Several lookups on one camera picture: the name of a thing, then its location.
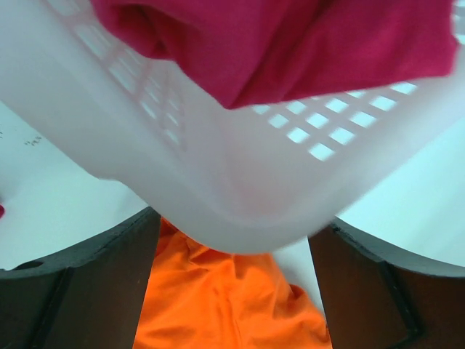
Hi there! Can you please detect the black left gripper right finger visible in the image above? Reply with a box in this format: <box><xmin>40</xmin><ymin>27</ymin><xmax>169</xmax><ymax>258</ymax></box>
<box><xmin>308</xmin><ymin>219</ymin><xmax>464</xmax><ymax>348</ymax></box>

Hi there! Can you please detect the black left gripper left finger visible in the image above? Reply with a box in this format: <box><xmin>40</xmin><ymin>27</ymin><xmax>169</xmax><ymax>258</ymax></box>
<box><xmin>1</xmin><ymin>208</ymin><xmax>160</xmax><ymax>348</ymax></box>

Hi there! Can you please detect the orange t shirt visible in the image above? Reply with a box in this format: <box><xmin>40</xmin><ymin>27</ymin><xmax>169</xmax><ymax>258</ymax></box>
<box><xmin>134</xmin><ymin>220</ymin><xmax>332</xmax><ymax>348</ymax></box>

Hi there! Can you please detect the white plastic mesh basket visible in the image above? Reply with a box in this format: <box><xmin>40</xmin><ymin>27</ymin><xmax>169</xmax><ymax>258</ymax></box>
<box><xmin>1</xmin><ymin>1</ymin><xmax>464</xmax><ymax>269</ymax></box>

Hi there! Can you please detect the pink t shirt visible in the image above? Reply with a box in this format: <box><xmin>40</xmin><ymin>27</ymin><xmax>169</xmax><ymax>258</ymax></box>
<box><xmin>92</xmin><ymin>0</ymin><xmax>458</xmax><ymax>109</ymax></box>

